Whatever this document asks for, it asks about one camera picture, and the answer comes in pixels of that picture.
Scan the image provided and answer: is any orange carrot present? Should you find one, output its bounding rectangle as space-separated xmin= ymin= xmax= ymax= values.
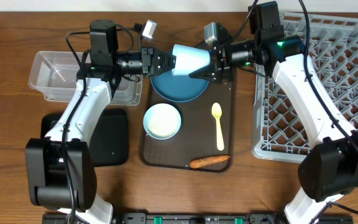
xmin=190 ymin=155 xmax=230 ymax=169

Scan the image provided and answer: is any yellow plastic spoon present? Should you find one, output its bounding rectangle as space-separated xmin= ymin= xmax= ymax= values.
xmin=211 ymin=103 xmax=224 ymax=151

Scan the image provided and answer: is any light blue bowl with rice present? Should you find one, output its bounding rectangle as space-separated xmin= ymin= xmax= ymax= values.
xmin=143 ymin=103 xmax=181 ymax=140

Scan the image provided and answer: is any clear plastic bin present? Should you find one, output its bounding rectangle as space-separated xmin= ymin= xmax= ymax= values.
xmin=28 ymin=51 xmax=142 ymax=106

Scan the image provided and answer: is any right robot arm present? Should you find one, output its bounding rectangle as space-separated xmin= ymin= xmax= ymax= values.
xmin=190 ymin=1 xmax=358 ymax=223

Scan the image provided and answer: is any grey dishwasher rack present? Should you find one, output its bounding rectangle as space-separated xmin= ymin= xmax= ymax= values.
xmin=251 ymin=14 xmax=358 ymax=163

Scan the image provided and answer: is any dark blue plate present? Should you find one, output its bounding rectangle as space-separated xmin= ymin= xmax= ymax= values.
xmin=150 ymin=71 xmax=209 ymax=102

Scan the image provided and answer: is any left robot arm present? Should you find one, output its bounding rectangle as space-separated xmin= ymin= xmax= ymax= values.
xmin=25 ymin=20 xmax=177 ymax=223

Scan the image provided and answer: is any light blue cup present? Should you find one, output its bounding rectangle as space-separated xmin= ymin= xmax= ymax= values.
xmin=172 ymin=44 xmax=211 ymax=76

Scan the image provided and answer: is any brown serving tray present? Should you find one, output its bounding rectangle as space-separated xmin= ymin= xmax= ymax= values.
xmin=139 ymin=72 xmax=237 ymax=173

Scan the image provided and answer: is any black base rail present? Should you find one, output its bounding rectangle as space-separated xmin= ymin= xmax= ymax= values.
xmin=41 ymin=212 xmax=285 ymax=224

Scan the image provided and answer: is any black plastic bin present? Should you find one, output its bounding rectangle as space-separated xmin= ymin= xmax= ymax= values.
xmin=26 ymin=109 xmax=129 ymax=172

